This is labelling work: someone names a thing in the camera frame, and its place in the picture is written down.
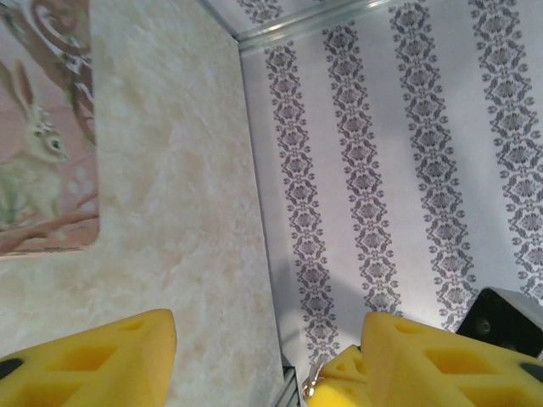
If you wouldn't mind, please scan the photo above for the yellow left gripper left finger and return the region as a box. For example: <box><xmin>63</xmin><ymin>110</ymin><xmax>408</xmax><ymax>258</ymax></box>
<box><xmin>0</xmin><ymin>308</ymin><xmax>177</xmax><ymax>407</ymax></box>

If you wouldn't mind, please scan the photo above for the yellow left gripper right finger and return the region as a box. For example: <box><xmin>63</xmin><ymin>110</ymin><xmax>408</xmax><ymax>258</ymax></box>
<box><xmin>362</xmin><ymin>312</ymin><xmax>543</xmax><ymax>407</ymax></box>

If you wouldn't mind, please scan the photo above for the pink rabbit picture mat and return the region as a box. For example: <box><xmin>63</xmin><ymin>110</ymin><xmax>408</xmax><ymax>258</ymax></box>
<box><xmin>0</xmin><ymin>0</ymin><xmax>102</xmax><ymax>257</ymax></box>

